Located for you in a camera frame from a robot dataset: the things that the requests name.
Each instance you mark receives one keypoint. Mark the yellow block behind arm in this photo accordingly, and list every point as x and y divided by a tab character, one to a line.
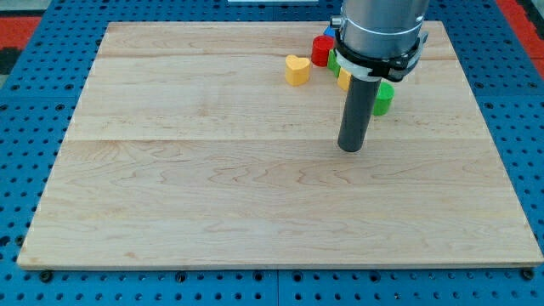
344	79

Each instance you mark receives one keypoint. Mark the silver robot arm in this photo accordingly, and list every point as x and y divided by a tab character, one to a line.
379	38

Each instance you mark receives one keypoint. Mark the green block behind arm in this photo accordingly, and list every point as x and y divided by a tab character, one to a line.
332	63

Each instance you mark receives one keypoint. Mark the blue block behind arm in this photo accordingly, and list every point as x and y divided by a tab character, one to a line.
329	32

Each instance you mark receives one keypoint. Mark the light wooden board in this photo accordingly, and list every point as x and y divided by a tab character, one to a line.
188	150

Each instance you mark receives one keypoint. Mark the yellow heart block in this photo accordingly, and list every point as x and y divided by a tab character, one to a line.
297	71

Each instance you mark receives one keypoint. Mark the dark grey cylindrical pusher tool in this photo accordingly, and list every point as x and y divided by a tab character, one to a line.
357	113

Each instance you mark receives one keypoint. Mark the red cylinder block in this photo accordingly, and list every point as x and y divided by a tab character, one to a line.
321	47

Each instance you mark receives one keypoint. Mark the green cylinder block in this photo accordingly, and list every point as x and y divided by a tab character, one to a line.
384	98

